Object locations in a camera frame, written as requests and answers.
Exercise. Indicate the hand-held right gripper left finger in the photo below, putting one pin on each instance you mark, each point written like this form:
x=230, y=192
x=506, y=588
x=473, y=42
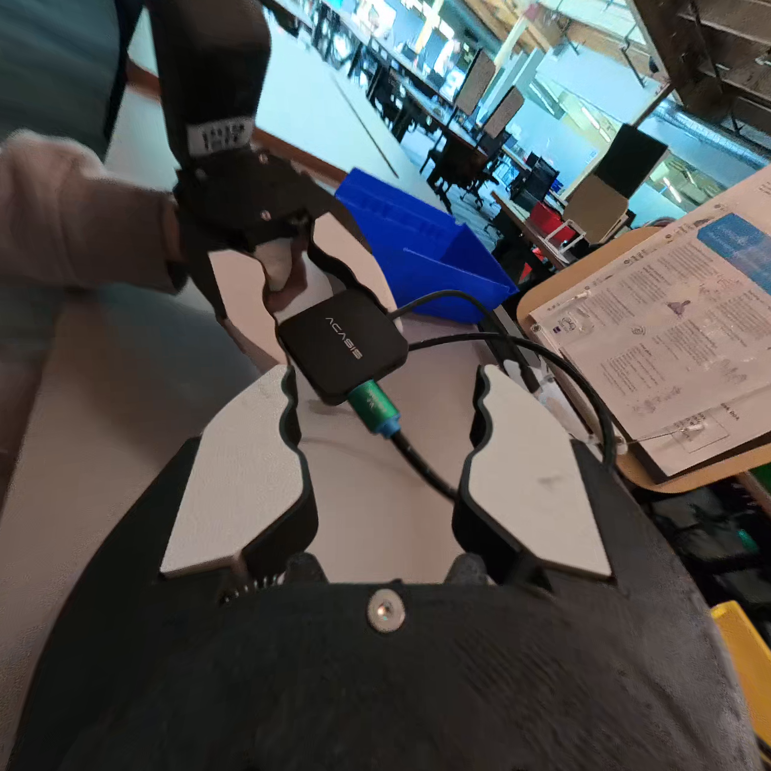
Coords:
x=241, y=476

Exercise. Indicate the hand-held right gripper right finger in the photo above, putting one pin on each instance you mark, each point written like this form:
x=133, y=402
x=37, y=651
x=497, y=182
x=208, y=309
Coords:
x=533, y=482

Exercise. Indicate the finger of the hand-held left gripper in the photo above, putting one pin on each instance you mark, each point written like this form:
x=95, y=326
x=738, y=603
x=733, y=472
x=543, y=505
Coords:
x=241, y=289
x=346, y=253

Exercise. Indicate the black square adapter hub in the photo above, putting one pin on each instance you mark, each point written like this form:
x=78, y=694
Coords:
x=343, y=346

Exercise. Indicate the yellow plastic bin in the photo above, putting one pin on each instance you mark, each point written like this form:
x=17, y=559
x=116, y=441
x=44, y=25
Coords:
x=750, y=656

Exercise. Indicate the person's left forearm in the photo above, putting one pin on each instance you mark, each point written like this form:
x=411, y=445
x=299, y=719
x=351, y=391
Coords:
x=78, y=211

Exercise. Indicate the blue plastic bin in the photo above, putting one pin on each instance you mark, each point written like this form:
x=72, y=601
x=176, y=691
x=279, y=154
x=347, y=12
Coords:
x=421, y=259

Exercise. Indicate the black office chair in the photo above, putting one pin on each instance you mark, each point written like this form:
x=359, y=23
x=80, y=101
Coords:
x=458, y=162

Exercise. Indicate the person's teal shirt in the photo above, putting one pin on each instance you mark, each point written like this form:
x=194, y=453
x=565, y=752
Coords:
x=48, y=60

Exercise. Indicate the dark bag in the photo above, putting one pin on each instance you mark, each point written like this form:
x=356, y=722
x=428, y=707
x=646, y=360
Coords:
x=711, y=542

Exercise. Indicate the printed paper sheet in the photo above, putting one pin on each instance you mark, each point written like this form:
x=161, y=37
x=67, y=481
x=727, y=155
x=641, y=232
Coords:
x=662, y=337

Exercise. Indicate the red box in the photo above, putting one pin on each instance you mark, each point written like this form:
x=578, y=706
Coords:
x=545, y=220

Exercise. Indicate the grey partition panel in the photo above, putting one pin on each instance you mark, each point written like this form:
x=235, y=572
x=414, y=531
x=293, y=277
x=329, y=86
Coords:
x=476, y=78
x=503, y=111

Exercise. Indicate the black partition panel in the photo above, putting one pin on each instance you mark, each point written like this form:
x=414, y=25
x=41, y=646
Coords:
x=629, y=159

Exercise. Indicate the wooden shelving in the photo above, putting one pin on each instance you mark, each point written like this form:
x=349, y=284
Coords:
x=711, y=54

